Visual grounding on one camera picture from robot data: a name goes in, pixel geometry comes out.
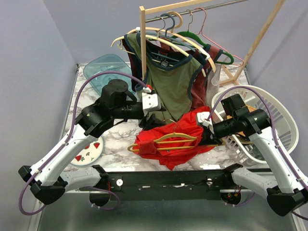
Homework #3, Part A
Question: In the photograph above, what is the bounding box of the purple cable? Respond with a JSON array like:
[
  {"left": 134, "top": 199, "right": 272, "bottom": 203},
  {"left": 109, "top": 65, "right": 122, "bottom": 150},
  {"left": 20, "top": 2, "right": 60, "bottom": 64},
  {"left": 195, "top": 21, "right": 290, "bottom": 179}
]
[
  {"left": 18, "top": 71, "right": 152, "bottom": 215},
  {"left": 205, "top": 86, "right": 308, "bottom": 221}
]

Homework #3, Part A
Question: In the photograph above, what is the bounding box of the green tank top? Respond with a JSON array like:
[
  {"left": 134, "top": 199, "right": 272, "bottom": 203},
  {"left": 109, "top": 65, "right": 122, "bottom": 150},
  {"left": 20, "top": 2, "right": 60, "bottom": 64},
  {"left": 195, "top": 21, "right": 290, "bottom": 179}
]
[{"left": 124, "top": 33, "right": 203, "bottom": 121}]

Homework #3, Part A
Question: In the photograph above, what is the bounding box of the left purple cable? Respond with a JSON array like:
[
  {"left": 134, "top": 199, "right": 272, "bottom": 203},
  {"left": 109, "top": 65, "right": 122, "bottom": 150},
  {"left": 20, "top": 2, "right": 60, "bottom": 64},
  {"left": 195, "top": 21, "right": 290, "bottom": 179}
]
[{"left": 18, "top": 71, "right": 152, "bottom": 215}]

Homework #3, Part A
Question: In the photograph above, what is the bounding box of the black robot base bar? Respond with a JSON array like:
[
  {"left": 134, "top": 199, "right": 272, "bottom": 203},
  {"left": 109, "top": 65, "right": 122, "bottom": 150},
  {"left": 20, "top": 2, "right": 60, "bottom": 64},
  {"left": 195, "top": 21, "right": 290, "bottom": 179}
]
[{"left": 89, "top": 166, "right": 260, "bottom": 207}]

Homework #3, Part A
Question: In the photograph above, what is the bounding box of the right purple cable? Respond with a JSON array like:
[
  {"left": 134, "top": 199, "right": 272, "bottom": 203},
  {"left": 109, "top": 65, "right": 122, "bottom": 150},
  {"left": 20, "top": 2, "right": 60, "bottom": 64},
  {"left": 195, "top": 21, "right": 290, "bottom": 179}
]
[{"left": 205, "top": 86, "right": 308, "bottom": 221}]

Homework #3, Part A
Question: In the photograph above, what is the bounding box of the white translucent garment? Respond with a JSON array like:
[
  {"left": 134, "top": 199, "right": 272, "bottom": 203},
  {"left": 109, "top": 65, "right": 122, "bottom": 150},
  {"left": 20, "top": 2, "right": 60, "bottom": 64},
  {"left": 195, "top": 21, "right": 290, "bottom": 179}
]
[{"left": 205, "top": 64, "right": 222, "bottom": 106}]

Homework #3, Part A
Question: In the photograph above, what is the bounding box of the yellow hanger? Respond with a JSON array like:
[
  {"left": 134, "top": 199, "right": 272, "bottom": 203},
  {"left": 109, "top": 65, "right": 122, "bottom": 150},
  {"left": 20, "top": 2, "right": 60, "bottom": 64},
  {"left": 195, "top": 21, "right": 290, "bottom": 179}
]
[{"left": 128, "top": 122, "right": 216, "bottom": 154}]

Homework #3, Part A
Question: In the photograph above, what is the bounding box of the red tank top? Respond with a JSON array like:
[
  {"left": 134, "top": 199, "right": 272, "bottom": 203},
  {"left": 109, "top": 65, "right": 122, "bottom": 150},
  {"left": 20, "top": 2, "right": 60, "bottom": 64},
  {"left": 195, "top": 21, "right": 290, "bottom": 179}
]
[{"left": 132, "top": 106, "right": 215, "bottom": 170}]

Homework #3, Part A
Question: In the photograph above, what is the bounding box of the blue plastic hanger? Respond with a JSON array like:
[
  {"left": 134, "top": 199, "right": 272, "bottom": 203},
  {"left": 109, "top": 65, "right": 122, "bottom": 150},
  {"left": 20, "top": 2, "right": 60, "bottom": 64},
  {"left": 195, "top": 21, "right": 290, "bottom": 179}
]
[{"left": 145, "top": 11, "right": 207, "bottom": 54}]

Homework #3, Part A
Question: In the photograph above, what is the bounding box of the white laundry basket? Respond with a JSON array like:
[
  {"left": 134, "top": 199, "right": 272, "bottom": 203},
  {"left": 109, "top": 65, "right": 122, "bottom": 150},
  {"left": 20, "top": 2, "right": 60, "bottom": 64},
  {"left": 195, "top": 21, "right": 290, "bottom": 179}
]
[{"left": 223, "top": 85, "right": 299, "bottom": 166}]

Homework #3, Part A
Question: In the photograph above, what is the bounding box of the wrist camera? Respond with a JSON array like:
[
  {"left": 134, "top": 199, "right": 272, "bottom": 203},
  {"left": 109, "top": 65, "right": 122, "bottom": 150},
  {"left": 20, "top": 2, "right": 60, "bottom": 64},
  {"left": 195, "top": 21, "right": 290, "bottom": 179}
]
[
  {"left": 141, "top": 87, "right": 161, "bottom": 113},
  {"left": 196, "top": 112, "right": 214, "bottom": 133}
]

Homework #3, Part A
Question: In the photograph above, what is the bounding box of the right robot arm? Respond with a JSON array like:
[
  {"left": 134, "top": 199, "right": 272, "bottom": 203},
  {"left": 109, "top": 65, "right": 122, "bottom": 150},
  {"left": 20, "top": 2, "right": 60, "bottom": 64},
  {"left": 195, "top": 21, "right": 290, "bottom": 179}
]
[{"left": 196, "top": 94, "right": 308, "bottom": 217}]

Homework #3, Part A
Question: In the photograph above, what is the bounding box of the cream wooden hanger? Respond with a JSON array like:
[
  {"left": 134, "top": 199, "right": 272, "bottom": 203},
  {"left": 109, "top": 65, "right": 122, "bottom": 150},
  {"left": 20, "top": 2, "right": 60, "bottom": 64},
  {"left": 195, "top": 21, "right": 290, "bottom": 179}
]
[{"left": 110, "top": 11, "right": 217, "bottom": 77}]

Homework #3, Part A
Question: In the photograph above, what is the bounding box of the watermelon pattern plate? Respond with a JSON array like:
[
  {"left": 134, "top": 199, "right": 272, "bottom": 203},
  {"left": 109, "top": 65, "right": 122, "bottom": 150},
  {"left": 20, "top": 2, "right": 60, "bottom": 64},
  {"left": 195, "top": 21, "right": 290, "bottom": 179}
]
[{"left": 70, "top": 137, "right": 104, "bottom": 167}]

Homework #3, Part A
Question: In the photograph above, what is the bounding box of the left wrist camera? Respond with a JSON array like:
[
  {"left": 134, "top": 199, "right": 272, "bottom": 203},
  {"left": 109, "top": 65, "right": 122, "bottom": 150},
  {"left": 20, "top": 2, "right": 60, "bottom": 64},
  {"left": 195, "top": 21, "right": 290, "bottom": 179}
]
[{"left": 141, "top": 87, "right": 161, "bottom": 113}]

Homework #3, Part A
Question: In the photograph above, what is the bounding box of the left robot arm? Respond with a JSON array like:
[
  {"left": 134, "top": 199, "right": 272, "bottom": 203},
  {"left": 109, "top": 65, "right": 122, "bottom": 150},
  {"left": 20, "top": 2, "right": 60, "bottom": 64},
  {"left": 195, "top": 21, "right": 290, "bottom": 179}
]
[{"left": 18, "top": 79, "right": 162, "bottom": 205}]

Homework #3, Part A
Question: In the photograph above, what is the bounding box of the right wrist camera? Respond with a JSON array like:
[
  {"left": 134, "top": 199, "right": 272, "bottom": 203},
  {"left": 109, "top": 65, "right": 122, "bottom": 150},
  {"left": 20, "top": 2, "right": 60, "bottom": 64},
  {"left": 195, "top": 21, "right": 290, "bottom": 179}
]
[{"left": 196, "top": 112, "right": 214, "bottom": 133}]

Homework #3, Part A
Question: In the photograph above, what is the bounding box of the dark maroon tank top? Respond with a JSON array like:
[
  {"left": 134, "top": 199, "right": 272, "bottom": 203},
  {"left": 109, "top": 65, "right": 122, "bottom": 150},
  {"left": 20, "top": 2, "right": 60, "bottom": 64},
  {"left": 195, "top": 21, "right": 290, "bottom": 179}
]
[{"left": 122, "top": 39, "right": 142, "bottom": 80}]

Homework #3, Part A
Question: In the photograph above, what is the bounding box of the blue plastic tub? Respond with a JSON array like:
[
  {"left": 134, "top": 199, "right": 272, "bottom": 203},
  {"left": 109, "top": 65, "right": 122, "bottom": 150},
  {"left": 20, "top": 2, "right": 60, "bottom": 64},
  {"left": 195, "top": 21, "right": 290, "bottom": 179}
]
[{"left": 83, "top": 54, "right": 134, "bottom": 94}]

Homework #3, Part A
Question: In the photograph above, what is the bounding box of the pink wire hanger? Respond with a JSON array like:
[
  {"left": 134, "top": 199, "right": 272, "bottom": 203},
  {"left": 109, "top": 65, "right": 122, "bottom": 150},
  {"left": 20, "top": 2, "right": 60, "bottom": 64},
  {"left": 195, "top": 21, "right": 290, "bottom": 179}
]
[{"left": 195, "top": 7, "right": 244, "bottom": 67}]

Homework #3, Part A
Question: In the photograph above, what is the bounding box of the wooden clothes rack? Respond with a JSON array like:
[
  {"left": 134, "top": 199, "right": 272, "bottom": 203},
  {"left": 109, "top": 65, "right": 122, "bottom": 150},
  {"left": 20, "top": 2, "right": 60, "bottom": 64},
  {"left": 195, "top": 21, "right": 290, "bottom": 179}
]
[{"left": 139, "top": 0, "right": 285, "bottom": 86}]

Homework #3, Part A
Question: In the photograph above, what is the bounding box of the green velvet hanger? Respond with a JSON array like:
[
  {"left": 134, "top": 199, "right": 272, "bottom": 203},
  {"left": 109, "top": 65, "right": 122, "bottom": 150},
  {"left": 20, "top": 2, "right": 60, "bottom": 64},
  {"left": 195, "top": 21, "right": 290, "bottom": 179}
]
[{"left": 178, "top": 31, "right": 234, "bottom": 65}]

